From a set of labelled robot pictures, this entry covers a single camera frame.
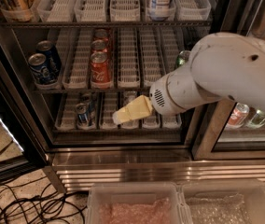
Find front blue pepsi can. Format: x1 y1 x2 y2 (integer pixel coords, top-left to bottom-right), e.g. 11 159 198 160
28 53 57 85

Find black cables on floor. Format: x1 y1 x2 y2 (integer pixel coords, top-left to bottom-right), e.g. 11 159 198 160
0 175 87 224

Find green can behind glass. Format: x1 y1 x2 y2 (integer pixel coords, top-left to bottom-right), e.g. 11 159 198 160
245 109 265 129

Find rear blue can bottom shelf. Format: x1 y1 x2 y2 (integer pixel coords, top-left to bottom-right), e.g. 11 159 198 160
81 92 96 119

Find rear blue pepsi can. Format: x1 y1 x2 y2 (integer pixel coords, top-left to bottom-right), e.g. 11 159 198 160
36 40 62 76

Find yellow tall can top shelf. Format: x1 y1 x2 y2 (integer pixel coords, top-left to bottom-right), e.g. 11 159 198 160
1 0 37 22

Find clear water bottle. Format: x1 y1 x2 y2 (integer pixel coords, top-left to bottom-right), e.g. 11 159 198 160
121 91 139 130

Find green soda can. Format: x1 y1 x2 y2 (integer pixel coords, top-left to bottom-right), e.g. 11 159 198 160
174 50 190 69

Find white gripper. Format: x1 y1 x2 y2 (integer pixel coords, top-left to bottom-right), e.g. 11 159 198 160
112 76 178 125

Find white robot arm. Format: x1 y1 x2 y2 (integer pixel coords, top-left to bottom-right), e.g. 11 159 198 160
113 33 265 124

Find blue pepsi can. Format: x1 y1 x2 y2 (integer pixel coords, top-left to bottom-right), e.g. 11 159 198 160
36 40 62 76
28 53 57 85

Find red can behind glass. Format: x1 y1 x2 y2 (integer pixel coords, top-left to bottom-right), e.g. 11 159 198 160
227 103 250 128

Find red coke can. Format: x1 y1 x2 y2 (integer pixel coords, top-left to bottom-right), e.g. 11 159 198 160
93 29 110 42
91 40 109 53
90 52 111 89

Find white blue can top shelf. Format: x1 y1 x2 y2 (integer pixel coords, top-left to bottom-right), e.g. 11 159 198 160
147 0 173 21

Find right clear plastic bin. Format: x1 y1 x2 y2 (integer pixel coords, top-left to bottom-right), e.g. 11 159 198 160
182 179 265 224

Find stainless steel fridge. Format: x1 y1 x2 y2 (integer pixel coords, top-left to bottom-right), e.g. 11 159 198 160
0 0 265 192

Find left clear plastic bin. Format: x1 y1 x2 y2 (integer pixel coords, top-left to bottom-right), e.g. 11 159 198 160
85 182 183 224

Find open fridge door left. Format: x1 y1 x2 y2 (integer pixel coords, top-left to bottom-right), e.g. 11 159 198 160
0 31 49 189

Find clear plastic bin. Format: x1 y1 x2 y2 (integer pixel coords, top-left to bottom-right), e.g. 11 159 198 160
85 182 183 224
182 179 265 224

